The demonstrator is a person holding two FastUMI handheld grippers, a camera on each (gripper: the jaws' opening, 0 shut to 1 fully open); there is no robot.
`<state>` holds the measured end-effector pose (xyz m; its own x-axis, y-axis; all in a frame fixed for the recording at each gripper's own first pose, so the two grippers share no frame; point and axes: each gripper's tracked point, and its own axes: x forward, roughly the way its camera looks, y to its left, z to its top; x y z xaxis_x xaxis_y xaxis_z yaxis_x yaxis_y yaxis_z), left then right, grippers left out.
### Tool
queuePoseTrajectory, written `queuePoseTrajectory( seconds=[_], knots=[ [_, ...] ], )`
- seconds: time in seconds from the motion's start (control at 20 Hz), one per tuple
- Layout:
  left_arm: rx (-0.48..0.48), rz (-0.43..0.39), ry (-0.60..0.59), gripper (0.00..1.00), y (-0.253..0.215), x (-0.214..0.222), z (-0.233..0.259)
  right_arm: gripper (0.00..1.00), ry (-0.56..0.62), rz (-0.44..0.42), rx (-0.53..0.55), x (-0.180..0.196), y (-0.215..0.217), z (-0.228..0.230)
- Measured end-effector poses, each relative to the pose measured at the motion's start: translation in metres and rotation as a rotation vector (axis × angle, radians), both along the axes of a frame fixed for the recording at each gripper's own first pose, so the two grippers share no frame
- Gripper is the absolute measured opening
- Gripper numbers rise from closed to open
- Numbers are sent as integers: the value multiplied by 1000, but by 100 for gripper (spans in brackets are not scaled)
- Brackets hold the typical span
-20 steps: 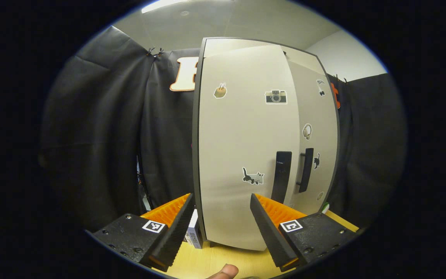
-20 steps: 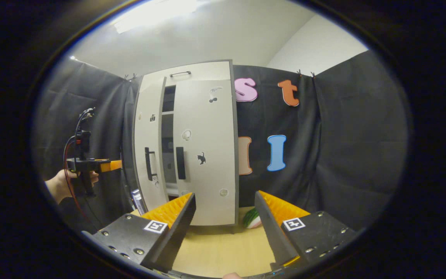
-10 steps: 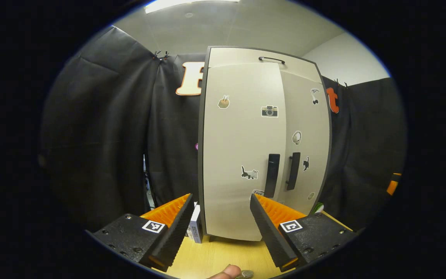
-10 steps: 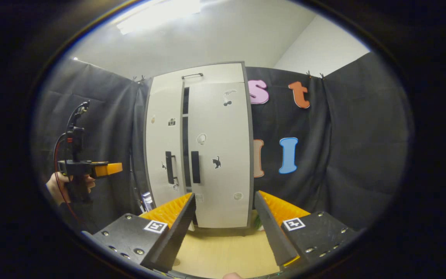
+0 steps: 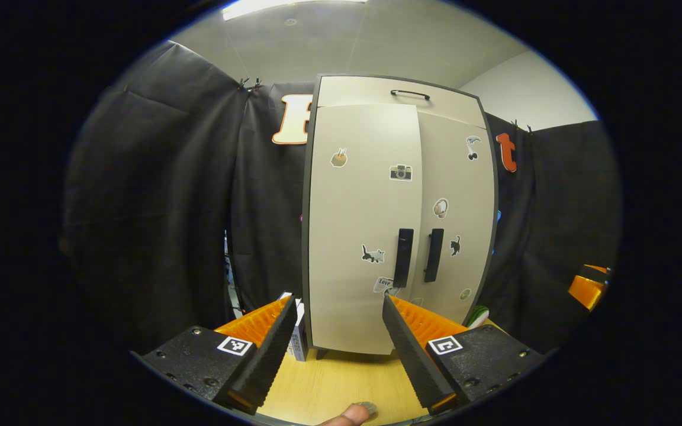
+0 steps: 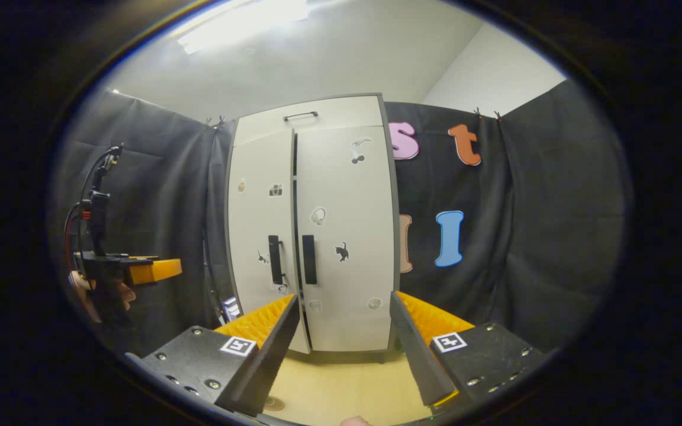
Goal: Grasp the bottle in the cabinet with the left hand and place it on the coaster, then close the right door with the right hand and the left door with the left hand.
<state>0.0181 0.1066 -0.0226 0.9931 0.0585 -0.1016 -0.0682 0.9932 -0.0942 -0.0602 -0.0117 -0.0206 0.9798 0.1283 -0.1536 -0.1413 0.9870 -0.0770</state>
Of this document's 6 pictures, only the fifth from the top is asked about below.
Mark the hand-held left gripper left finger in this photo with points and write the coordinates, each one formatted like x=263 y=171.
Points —
x=270 y=349

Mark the cabinet door with headphone sticker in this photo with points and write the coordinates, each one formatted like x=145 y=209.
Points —
x=465 y=183

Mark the watermelon slice toy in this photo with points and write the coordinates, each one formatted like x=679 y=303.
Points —
x=478 y=318

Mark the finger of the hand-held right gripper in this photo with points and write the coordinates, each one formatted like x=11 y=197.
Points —
x=586 y=291

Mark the cabinet door with camera sticker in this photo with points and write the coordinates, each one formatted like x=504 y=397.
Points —
x=353 y=213

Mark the white printed box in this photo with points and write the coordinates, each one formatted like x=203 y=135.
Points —
x=299 y=337

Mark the ceiling light panel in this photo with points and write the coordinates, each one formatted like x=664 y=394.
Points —
x=288 y=6

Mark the white and grey cabinet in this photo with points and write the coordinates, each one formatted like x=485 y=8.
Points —
x=311 y=236

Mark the white cabinet drawer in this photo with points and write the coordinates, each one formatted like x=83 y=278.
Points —
x=353 y=92

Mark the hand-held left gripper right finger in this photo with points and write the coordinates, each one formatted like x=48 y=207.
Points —
x=415 y=355

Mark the black backdrop cloth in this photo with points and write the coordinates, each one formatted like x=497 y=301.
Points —
x=157 y=207

